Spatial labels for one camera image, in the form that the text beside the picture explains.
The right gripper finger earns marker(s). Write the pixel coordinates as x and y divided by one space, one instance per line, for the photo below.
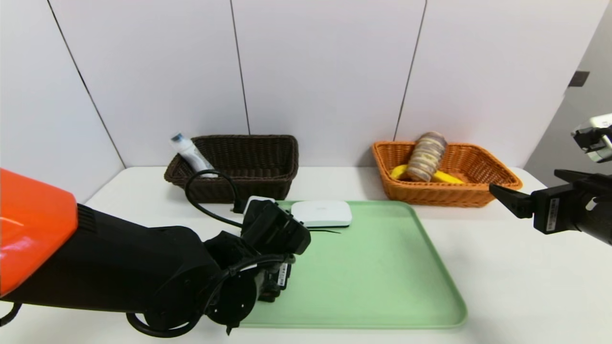
576 175
514 199

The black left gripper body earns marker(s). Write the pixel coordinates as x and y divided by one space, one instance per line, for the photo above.
283 275

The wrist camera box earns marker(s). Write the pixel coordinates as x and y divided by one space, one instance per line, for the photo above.
595 136
275 227

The light green plastic tray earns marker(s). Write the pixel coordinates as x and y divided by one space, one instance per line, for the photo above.
373 277

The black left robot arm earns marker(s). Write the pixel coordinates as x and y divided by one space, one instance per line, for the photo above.
119 267

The dark brown wicker basket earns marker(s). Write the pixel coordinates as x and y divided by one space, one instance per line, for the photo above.
258 186

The dark wall bracket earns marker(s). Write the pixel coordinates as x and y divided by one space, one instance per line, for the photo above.
579 79

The striped twisted bread loaf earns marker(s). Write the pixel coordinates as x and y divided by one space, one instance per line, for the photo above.
426 157

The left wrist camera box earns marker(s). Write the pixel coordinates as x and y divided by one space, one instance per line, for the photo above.
275 227

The yellow banana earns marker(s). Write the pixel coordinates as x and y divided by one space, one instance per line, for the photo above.
449 177

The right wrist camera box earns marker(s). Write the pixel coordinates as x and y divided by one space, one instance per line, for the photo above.
595 136

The orange wicker basket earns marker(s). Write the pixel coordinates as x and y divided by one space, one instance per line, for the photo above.
454 196

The white plastic bottle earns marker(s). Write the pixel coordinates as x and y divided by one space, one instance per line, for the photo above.
193 155

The white router box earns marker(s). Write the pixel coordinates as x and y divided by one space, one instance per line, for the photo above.
321 213

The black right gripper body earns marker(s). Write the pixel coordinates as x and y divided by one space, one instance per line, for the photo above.
551 210

